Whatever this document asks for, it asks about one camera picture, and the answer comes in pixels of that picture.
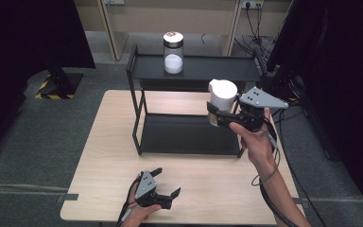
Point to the black metal two-tier shelf rack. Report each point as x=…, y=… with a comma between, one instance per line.
x=189, y=135

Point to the grey floor tape strip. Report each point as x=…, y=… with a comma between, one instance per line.
x=301, y=201
x=67, y=197

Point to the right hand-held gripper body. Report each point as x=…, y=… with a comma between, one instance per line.
x=260, y=98

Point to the glass jar with silver lid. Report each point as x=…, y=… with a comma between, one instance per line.
x=173, y=60

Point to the large black curtain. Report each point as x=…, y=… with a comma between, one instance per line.
x=28, y=47
x=343, y=78

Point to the person's right hand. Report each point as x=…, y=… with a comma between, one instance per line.
x=260, y=145

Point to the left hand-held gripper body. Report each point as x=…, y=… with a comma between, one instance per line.
x=145, y=186

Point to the person's left hand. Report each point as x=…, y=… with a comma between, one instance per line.
x=138, y=216

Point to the jar with white lid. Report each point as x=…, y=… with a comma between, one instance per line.
x=223, y=93

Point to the stand base with yellow-black tape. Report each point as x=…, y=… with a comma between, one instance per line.
x=60, y=86

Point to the wall power outlet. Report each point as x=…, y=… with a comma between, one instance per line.
x=252, y=3

